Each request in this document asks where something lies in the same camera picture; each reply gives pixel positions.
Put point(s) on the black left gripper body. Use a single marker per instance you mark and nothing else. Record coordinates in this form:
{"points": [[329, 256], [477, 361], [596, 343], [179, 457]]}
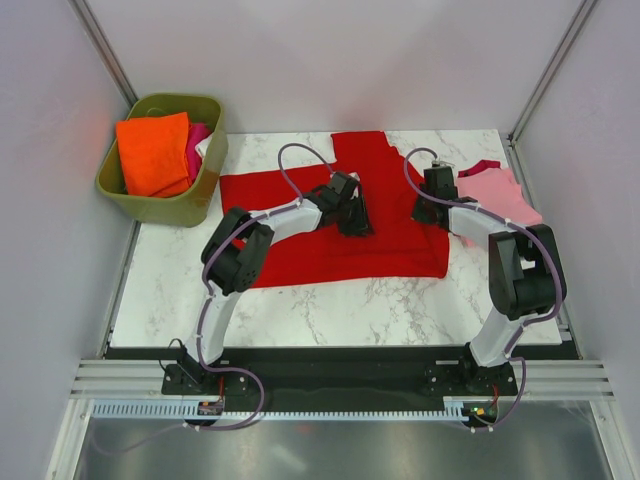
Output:
{"points": [[343, 208]]}

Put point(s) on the left aluminium frame post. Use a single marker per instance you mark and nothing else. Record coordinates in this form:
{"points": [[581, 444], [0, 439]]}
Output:
{"points": [[101, 44]]}

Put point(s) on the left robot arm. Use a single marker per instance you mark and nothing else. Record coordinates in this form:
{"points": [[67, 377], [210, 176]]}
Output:
{"points": [[234, 258]]}

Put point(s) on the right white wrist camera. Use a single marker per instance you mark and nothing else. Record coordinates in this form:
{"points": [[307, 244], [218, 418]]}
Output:
{"points": [[439, 162]]}

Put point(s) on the aluminium frame post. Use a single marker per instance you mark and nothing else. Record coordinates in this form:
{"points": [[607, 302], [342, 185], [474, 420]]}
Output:
{"points": [[101, 44], [562, 50]]}

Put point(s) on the folded pink t-shirt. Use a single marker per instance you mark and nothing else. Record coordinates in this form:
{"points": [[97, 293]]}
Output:
{"points": [[498, 191]]}

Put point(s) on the aluminium rail right of table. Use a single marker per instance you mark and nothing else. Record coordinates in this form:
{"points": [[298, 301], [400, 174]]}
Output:
{"points": [[556, 193]]}

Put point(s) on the magenta t-shirt in bin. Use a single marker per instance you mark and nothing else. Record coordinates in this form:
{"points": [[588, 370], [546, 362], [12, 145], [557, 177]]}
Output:
{"points": [[197, 133]]}

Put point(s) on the red t-shirt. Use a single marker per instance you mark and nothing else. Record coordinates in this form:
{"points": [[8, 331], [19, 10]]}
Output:
{"points": [[399, 245]]}

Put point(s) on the right aluminium frame post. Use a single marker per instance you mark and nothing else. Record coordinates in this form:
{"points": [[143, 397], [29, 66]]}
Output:
{"points": [[562, 50]]}

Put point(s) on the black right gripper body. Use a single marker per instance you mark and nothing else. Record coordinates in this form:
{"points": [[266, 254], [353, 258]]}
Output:
{"points": [[423, 202]]}

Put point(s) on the grey slotted cable duct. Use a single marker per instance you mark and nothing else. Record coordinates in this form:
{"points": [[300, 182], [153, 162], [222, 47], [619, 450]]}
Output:
{"points": [[196, 410]]}

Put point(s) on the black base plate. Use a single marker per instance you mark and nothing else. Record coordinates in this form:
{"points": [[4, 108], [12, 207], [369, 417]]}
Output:
{"points": [[354, 378]]}

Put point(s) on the aluminium rail front crossbar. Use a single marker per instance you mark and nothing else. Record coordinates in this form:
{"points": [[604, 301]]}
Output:
{"points": [[544, 380]]}

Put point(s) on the white garment in bin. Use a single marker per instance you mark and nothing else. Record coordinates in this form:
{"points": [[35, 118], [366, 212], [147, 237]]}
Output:
{"points": [[201, 147]]}

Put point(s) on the orange t-shirt in bin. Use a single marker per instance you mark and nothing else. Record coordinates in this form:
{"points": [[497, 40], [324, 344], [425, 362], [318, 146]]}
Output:
{"points": [[152, 155]]}

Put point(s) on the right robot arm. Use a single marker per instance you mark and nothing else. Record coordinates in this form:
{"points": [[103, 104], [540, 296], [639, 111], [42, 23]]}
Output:
{"points": [[525, 276]]}

